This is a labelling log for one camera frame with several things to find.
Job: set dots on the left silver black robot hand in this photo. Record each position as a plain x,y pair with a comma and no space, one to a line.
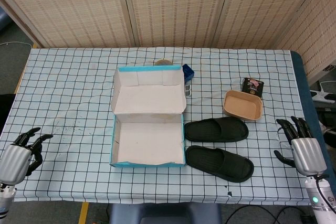
15,158

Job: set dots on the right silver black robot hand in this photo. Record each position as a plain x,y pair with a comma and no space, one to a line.
307,153

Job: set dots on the black rubber slipper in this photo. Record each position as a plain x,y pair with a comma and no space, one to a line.
210,159
207,129

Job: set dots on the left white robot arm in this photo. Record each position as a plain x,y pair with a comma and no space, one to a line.
6,200

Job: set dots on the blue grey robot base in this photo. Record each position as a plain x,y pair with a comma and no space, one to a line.
162,213

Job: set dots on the light blue shoebox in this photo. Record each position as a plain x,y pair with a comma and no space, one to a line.
149,142

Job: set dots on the small blue plastic box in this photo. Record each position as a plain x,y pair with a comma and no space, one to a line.
187,73

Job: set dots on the black floor object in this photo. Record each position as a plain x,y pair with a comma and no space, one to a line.
5,111

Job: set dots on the white chair base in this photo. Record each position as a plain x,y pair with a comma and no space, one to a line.
321,95

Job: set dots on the blue padded table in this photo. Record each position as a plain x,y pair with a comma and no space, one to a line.
302,77

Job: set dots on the brown paper food tray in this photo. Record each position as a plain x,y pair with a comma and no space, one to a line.
241,106

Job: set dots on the black packet with pink print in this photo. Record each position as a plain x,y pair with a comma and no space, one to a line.
253,86

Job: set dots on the woven bamboo screen panel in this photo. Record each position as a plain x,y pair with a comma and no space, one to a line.
262,6
178,6
320,37
65,6

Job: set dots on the small white black gadget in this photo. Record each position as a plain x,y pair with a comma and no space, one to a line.
188,93

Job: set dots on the round brown disc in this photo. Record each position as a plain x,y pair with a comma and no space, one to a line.
163,63

